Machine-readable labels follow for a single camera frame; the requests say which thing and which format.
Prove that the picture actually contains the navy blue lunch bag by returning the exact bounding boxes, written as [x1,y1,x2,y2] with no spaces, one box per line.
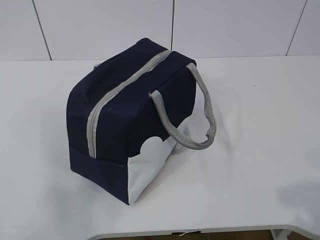
[66,38,217,205]

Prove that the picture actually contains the white table leg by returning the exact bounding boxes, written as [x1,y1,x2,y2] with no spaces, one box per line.
[270,229,292,240]

